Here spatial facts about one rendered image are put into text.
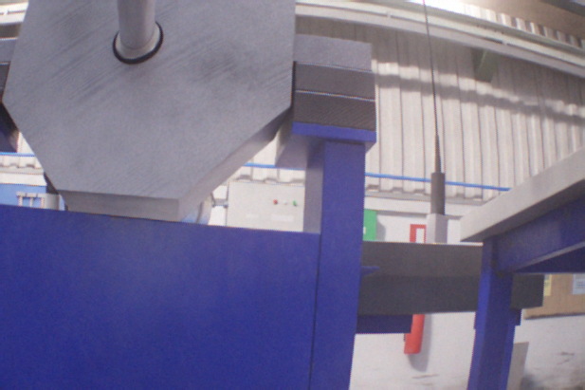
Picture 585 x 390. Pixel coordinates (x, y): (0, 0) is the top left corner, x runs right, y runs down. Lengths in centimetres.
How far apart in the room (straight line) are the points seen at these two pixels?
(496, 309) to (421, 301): 37
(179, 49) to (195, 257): 30
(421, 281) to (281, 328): 49
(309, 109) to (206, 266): 26
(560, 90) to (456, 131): 164
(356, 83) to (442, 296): 54
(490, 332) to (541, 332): 593
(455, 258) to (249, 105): 61
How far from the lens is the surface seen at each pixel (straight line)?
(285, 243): 110
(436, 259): 153
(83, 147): 110
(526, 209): 98
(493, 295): 118
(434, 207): 210
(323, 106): 113
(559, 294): 720
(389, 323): 157
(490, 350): 118
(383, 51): 706
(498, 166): 708
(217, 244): 109
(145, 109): 111
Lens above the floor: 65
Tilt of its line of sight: 11 degrees up
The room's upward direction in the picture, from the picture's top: 3 degrees clockwise
